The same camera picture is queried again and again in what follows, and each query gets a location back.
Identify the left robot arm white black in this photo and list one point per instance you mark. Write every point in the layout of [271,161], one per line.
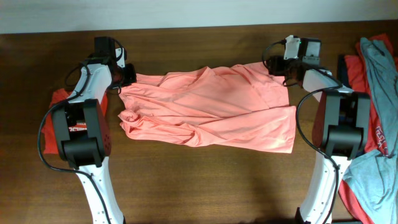
[81,132]

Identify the coral pink t-shirt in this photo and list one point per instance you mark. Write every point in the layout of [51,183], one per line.
[239,106]

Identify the dark navy shirt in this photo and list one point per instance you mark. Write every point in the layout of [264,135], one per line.
[342,71]

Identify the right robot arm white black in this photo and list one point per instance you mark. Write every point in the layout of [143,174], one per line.
[340,129]

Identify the light blue grey shirt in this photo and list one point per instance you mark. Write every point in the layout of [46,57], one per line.
[369,188]

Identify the grey t-shirt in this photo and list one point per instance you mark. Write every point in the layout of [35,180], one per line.
[382,78]

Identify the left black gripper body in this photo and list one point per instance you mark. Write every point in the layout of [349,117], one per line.
[125,77]

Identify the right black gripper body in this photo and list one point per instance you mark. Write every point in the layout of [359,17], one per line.
[283,68]

